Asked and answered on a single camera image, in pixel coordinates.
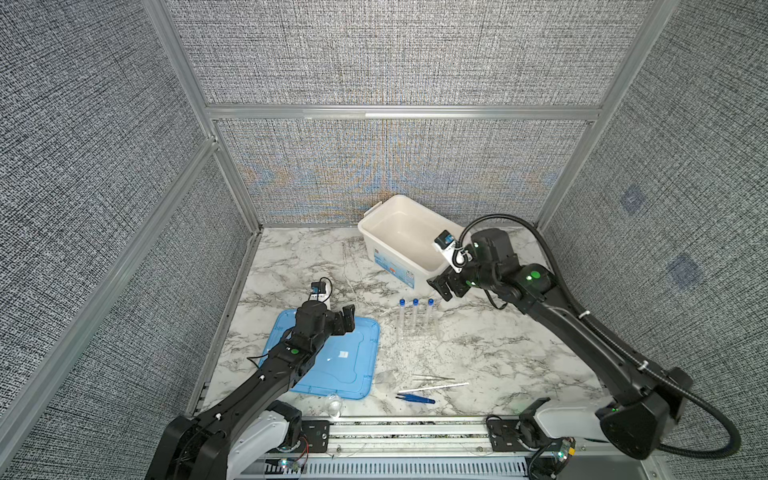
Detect clear test tube rack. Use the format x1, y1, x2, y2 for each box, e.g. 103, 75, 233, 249
391, 304, 447, 352

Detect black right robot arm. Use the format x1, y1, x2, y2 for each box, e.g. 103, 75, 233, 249
427, 228, 692, 459

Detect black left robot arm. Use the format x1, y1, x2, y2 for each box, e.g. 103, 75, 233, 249
146, 300, 355, 479

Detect blue plastic bin lid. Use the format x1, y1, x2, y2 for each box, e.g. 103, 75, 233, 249
291, 315, 380, 400

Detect small clear glass flask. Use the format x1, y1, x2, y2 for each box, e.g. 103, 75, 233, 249
325, 394, 344, 420

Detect white plastic storage bin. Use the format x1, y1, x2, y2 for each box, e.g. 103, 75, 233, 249
357, 195, 463, 296

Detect blue plastic tweezers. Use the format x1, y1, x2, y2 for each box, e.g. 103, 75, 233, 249
396, 393, 436, 404

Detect white plastic pipette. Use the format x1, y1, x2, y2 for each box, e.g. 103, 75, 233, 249
398, 382, 470, 394

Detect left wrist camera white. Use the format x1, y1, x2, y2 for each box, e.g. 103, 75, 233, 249
308, 277, 333, 307

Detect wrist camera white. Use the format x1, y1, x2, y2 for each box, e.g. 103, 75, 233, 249
433, 230, 467, 273
308, 277, 333, 307

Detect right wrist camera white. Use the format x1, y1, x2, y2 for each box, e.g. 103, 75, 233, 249
433, 230, 467, 273

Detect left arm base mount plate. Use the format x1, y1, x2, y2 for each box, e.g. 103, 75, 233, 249
266, 420, 332, 457

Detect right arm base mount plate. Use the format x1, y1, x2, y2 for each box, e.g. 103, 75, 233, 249
485, 415, 541, 452

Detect aluminium front rail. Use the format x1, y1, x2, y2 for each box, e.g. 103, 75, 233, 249
152, 416, 673, 480

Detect black corrugated cable conduit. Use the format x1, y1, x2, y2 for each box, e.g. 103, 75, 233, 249
457, 214, 742, 460

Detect aluminium enclosure frame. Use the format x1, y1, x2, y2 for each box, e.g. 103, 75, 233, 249
0, 0, 682, 448

